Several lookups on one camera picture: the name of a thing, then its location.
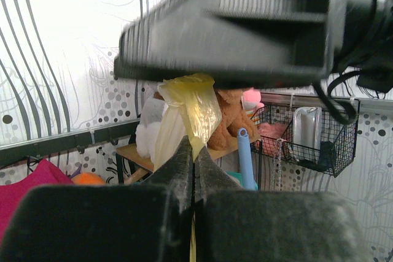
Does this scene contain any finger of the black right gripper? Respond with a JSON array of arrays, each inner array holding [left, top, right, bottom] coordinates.
[[114, 0, 330, 88]]

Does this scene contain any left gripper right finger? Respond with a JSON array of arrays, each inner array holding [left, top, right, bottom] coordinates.
[[195, 149, 369, 261]]

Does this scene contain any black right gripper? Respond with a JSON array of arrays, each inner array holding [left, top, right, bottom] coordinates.
[[288, 0, 378, 75]]

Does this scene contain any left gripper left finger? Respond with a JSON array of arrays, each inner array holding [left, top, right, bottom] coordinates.
[[1, 137, 193, 261]]

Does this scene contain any yellow-green trash bag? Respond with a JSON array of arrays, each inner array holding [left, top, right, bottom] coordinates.
[[153, 74, 222, 261]]

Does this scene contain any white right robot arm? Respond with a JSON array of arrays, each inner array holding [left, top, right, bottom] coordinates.
[[114, 0, 392, 125]]

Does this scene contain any magenta fabric bag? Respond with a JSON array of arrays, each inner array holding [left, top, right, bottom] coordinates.
[[0, 159, 73, 241]]

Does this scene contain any black metal shelf rack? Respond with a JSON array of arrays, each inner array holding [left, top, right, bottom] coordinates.
[[116, 137, 242, 198]]

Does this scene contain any pink plush toy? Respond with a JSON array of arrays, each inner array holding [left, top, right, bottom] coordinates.
[[241, 88, 265, 118]]

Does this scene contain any orange plush toy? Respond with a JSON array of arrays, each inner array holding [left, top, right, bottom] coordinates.
[[71, 172, 106, 185]]

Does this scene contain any brown teddy bear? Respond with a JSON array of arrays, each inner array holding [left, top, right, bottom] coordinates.
[[208, 89, 259, 150]]

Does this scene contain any white plush dog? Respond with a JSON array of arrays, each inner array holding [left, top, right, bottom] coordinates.
[[136, 91, 168, 163]]

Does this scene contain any silver foil pouch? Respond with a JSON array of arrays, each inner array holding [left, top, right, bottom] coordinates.
[[292, 107, 322, 156]]

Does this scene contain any blue handled mop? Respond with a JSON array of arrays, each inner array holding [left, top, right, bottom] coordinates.
[[237, 128, 258, 190]]

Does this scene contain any black wire basket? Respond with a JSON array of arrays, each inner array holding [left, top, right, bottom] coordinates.
[[251, 102, 358, 177]]

